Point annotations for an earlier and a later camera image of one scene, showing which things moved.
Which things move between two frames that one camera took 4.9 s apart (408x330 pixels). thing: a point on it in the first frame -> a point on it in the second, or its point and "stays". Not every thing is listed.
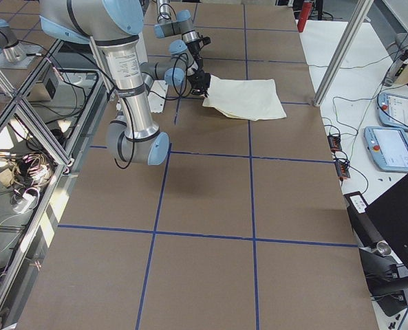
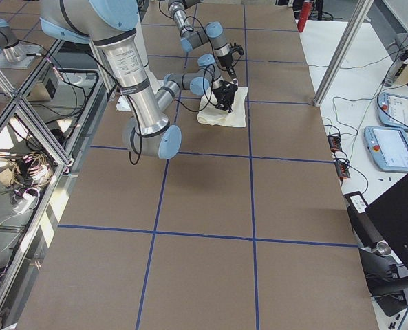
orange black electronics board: (334, 143) stays
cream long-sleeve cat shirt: (256, 100) -> (210, 114)
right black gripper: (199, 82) -> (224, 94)
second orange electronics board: (342, 169) stays
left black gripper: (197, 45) -> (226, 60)
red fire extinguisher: (304, 16) stays
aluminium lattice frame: (34, 141) stays
